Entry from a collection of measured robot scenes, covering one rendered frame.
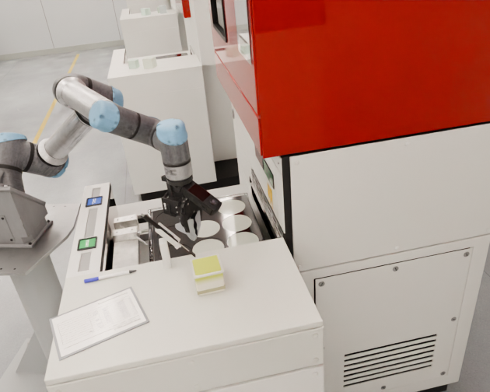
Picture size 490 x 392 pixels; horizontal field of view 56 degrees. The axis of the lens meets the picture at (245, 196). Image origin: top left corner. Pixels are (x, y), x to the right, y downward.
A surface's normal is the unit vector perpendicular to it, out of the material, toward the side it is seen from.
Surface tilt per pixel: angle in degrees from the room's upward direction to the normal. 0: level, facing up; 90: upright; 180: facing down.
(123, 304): 0
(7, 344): 0
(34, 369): 90
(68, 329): 0
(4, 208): 90
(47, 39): 90
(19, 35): 90
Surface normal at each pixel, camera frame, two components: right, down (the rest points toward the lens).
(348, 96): 0.20, 0.48
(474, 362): -0.08, -0.86
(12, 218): -0.09, 0.51
